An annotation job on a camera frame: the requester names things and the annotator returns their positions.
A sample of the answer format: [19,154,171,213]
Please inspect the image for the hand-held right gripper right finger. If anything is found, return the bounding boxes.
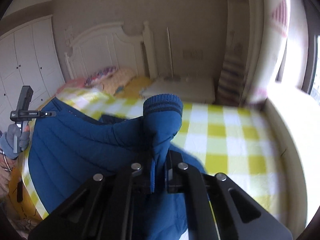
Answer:
[166,150,293,240]

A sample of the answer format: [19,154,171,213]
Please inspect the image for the blue quilted jacket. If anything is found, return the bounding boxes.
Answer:
[27,94,208,240]

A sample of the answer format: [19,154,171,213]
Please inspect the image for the small black object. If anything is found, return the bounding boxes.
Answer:
[16,179,24,203]

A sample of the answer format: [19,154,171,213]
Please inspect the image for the white wardrobe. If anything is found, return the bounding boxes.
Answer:
[0,14,66,130]

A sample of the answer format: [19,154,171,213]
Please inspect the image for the wall socket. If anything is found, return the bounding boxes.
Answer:
[182,49,203,61]

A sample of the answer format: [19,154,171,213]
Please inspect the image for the thin white lamp pole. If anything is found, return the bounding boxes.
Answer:
[166,27,175,80]

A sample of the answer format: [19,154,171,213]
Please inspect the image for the yellow white checkered blanket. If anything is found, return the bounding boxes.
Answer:
[21,87,284,222]

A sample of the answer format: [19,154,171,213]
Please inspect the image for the cream window ledge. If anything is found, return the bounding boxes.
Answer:
[249,84,316,240]

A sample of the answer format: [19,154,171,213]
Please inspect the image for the orange floral bedsheet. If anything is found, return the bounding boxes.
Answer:
[7,164,48,224]

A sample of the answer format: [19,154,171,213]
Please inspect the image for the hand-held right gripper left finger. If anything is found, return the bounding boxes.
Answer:
[27,152,157,240]

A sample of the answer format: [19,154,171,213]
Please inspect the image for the printed cream curtain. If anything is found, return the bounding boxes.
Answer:
[217,0,291,106]

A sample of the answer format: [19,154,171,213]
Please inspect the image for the dark framed window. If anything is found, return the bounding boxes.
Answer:
[275,0,320,103]

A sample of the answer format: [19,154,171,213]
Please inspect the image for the white wooden headboard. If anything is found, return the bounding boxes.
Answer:
[64,21,158,83]

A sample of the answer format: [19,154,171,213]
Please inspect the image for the pale cream pillow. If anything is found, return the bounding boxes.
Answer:
[104,67,137,95]

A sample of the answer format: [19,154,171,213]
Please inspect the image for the yellow pillow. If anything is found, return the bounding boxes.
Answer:
[117,76,154,99]

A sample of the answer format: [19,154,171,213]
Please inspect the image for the patterned purple pillow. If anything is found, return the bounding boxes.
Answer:
[84,66,119,87]

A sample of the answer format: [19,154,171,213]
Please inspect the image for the person's left forearm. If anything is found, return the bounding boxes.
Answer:
[0,148,13,173]

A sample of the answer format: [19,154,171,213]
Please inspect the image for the person's left hand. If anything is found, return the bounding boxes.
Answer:
[0,124,31,159]

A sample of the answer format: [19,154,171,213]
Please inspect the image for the white nightstand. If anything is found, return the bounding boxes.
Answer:
[140,76,217,105]

